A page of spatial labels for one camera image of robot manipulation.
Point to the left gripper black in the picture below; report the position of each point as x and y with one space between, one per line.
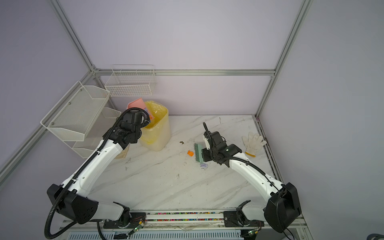
119 122

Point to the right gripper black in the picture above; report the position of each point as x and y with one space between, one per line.
205 158

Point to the green hand brush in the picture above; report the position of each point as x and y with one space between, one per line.
199 153

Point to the pink plastic dustpan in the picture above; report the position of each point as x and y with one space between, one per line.
139 103

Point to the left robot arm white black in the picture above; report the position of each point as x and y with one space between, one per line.
70 198

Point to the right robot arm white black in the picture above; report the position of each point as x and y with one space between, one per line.
282 200

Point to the beige rubber glove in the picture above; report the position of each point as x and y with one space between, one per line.
122 155

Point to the orange paper scrap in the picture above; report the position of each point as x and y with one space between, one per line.
190 153

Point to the yellow-lined trash bin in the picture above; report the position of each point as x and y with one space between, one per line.
157 134

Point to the lower white mesh shelf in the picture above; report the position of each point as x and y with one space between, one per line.
105 120

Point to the white mesh shelf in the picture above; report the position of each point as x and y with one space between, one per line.
105 120
72 118

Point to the white cotton glove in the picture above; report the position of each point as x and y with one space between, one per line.
253 143

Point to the upper white mesh shelf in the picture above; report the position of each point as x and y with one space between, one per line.
72 118

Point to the white wire basket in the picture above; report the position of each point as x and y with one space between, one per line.
131 81

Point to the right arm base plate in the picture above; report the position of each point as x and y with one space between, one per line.
237 219

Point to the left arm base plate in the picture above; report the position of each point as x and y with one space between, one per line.
127 221

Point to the aluminium front rail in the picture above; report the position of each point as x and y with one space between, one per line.
199 225

